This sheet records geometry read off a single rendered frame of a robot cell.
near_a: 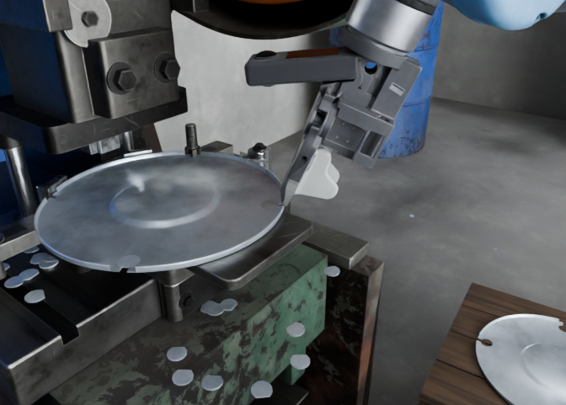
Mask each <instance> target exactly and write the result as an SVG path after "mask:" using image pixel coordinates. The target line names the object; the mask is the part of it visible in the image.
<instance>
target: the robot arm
mask: <svg viewBox="0 0 566 405"><path fill-rule="evenodd" d="M440 1H443V2H445V3H447V4H449V5H451V6H452V7H454V8H456V9H457V10H458V11H459V12H460V13H462V14H463V15H465V16H466V17H468V18H469V19H471V20H473V21H476V22H478V23H480V24H487V25H492V26H494V27H495V28H498V29H505V30H518V29H525V28H528V27H531V26H532V25H533V24H534V23H536V22H538V21H539V20H541V19H546V18H547V17H548V16H550V15H551V14H552V13H563V12H566V0H354V1H353V3H352V4H351V7H350V10H349V12H348V14H347V16H346V18H345V22H346V24H347V25H345V26H344V28H343V30H342V32H341V34H340V37H339V41H340V42H341V43H342V44H344V45H345V46H340V47H329V48H319V49H310V50H299V51H280V52H274V51H261V52H259V53H258V54H253V55H251V57H250V58H249V59H248V61H247V63H246V64H245V66H244V71H245V77H246V83H247V84H248V85H249V86H250V87H256V86H264V87H272V86H275V85H279V84H290V83H312V82H322V83H321V86H320V91H319V93H318V96H317V97H316V99H315V101H314V104H313V106H312V109H311V111H310V113H309V116H308V117H307V122H306V124H305V127H304V130H303V136H302V138H301V140H300V143H299V145H298V147H297V149H296V152H295V155H294V157H293V159H292V161H291V165H290V167H289V168H288V171H287V173H286V176H285V178H284V181H283V183H282V185H281V188H280V197H281V203H282V205H285V206H287V205H288V204H289V202H290V200H291V198H292V196H293V195H308V196H312V197H318V198H322V199H331V198H333V197H334V196H335V195H336V194H337V192H338V185H337V184H336V183H337V181H338V180H339V172H338V170H337V169H336V168H335V167H334V166H333V165H332V164H331V155H330V153H331V151H332V150H333V149H334V150H335V151H337V153H338V154H339V155H342V156H344V157H347V158H349V159H351V160H352V161H354V162H357V163H359V164H362V165H364V166H366V167H368V168H372V166H373V164H374V163H375V161H376V159H377V157H378V156H379V154H380V152H381V150H382V149H383V147H384V145H385V143H386V141H387V139H388V137H389V136H390V134H391V132H392V130H393V128H394V120H395V118H396V116H397V114H398V111H399V110H400V109H401V107H402V105H403V103H404V101H405V99H406V98H407V96H408V94H409V92H410V90H411V88H412V87H413V85H414V83H415V81H416V79H417V77H418V75H419V74H420V72H421V70H422V67H421V66H420V65H419V61H418V60H416V59H414V58H413V57H410V56H407V55H406V53H411V52H413V51H414V49H415V48H416V46H417V44H418V43H419V40H420V38H421V36H422V34H423V33H424V31H425V29H426V27H427V25H428V23H429V22H430V20H431V18H432V16H433V13H434V12H435V10H436V8H437V7H438V5H439V3H440ZM368 62H374V63H375V64H376V65H375V66H374V67H373V68H367V67H366V64H367V63H368ZM380 143H381V144H380ZM379 145H380V146H379ZM377 148H378V149H377ZM374 154H375V155H374ZM373 156H374V157H373Z"/></svg>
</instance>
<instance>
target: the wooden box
mask: <svg viewBox="0 0 566 405"><path fill-rule="evenodd" d="M515 314H534V315H541V316H546V317H554V318H557V319H559V322H563V326H561V325H560V326H558V328H559V329H560V330H562V331H563V332H566V312H563V311H560V310H558V309H554V308H551V307H549V306H544V305H542V304H539V303H535V302H533V301H528V300H526V299H523V298H520V297H518V296H513V295H510V294H507V293H504V292H502V291H499V290H494V289H491V288H488V287H486V286H483V285H479V284H476V283H473V282H472V284H471V285H470V287H469V289H468V291H467V294H466V296H465V298H464V300H463V302H462V305H461V306H460V309H459V311H458V313H457V315H456V317H455V319H454V321H453V324H452V325H451V328H450V331H449V332H448V334H447V335H446V339H445V341H444V343H443V344H442V346H441V349H440V351H439V354H438V355H437V357H436V359H435V362H434V364H433V365H432V367H431V370H430V373H429V374H428V376H427V378H426V380H425V382H424V385H423V387H422V389H421V391H420V393H419V400H420V401H419V405H510V404H508V403H507V402H506V401H505V400H504V399H503V398H502V397H501V396H500V395H499V394H498V393H497V392H496V391H495V390H494V389H493V388H492V387H491V386H490V385H489V383H488V382H487V380H486V379H485V377H484V376H483V373H482V371H481V370H480V368H479V366H478V362H477V358H476V353H475V346H476V342H477V340H478V341H480V342H481V344H483V345H485V346H489V347H490V346H492V345H493V344H492V342H490V341H489V340H487V339H483V340H481V339H479V338H478V336H479V333H480V332H481V330H482V329H483V328H484V327H485V326H486V325H487V324H488V323H490V322H492V321H493V320H495V319H498V318H500V317H505V316H509V315H515Z"/></svg>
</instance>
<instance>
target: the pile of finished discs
mask: <svg viewBox="0 0 566 405"><path fill-rule="evenodd" d="M560 325H561V326H563V322H559V319H557V318H554V317H546V316H541V315H534V314H515V315H509V316H505V317H500V318H498V319H495V320H493V321H492V322H490V323H488V324H487V325H486V326H485V327H484V328H483V329H482V330H481V332H480V333H479V336H478V338H479V339H481V340H483V339H487V340H489V341H490V342H492V344H493V345H492V346H490V347H489V346H485V345H483V344H481V342H480V341H478V340H477V342H476V346H475V353H476V358H477V362H478V366H479V368H480V370H481V371H482V373H483V376H484V377H485V379H486V380H487V382H488V383H489V385H490V386H491V387H492V388H493V389H494V390H495V391H496V392H497V393H498V394H499V395H500V396H501V397H502V398H503V399H504V400H505V401H506V402H507V403H508V404H510V405H566V332H563V331H562V330H560V329H559V328H558V326H560Z"/></svg>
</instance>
